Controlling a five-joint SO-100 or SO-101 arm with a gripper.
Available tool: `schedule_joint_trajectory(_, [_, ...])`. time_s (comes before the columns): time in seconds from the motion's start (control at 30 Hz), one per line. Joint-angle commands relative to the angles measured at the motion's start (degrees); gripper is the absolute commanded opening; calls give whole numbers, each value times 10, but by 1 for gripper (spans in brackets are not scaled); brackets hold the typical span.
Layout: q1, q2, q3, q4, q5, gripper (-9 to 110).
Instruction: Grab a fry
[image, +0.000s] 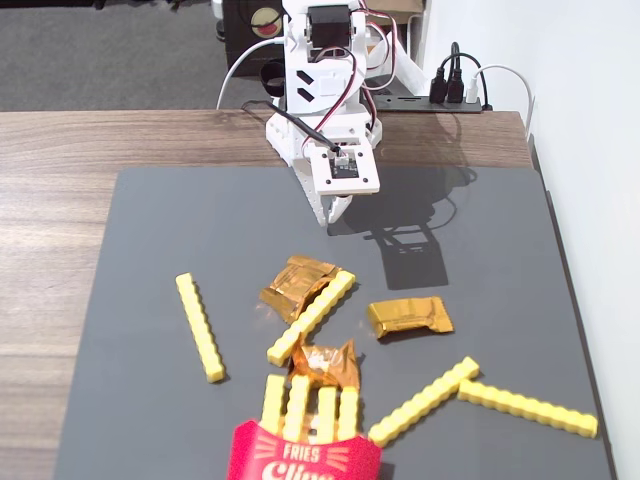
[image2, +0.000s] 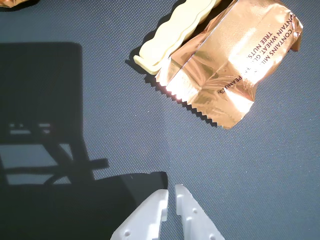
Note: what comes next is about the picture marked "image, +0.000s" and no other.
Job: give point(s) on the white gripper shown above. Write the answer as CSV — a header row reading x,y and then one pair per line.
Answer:
x,y
316,199

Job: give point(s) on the yellow toy fry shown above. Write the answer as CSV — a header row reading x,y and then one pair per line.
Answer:
x,y
425,400
201,327
296,410
326,415
348,415
530,407
315,315
273,405

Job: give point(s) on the crumpled gold foil wrapper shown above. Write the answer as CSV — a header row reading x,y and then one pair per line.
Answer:
x,y
290,287

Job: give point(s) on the black power strip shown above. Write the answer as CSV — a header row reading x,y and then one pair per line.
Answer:
x,y
415,102

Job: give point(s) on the flat gold foil wrapper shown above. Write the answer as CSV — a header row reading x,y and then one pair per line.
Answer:
x,y
410,316

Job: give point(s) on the black usb plug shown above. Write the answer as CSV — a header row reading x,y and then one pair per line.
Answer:
x,y
437,87
454,87

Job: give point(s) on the torn orange foil wrapper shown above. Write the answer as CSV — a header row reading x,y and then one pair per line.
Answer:
x,y
330,365

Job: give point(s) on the dark box with round sticker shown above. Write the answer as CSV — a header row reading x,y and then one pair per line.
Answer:
x,y
250,45

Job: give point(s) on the grey rectangular mat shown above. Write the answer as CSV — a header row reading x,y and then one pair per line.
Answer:
x,y
150,300

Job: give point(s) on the brown cardboard box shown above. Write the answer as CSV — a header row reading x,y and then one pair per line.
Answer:
x,y
395,5

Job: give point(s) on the red fries box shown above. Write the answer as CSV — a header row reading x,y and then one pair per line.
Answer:
x,y
300,455

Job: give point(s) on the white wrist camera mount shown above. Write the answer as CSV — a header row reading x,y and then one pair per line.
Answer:
x,y
367,172

